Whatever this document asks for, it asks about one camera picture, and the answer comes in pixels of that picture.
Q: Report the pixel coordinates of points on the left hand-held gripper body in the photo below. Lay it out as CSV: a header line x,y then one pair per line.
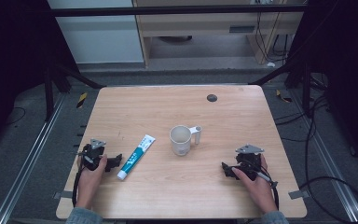
x,y
90,152

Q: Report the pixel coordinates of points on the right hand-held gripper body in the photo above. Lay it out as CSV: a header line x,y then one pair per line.
x,y
249,160

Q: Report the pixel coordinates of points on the white and teal toothpaste tube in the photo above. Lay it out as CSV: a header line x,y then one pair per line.
x,y
136,157

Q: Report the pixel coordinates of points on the person's left hand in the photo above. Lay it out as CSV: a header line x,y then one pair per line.
x,y
90,183

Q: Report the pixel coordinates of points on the person's right hand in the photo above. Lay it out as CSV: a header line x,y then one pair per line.
x,y
258,191

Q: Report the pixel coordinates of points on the yellow black striped tape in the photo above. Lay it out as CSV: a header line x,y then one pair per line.
x,y
81,100
282,96

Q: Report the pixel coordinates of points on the grey round table grommet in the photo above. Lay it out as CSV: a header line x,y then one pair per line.
x,y
212,98

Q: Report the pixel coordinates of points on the black metal stand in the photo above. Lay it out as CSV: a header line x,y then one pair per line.
x,y
59,81
292,74

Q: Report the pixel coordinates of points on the white cabinet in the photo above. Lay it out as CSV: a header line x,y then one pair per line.
x,y
101,37

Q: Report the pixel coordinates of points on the light wooden desk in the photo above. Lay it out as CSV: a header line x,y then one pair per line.
x,y
199,23

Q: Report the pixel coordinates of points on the grey metal table bracket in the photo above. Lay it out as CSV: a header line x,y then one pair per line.
x,y
299,194
62,195

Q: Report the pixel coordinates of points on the aluminium floor rail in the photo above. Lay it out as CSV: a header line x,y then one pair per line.
x,y
329,161
28,165

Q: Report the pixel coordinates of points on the black horizontal frame bar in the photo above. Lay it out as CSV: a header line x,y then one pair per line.
x,y
174,10

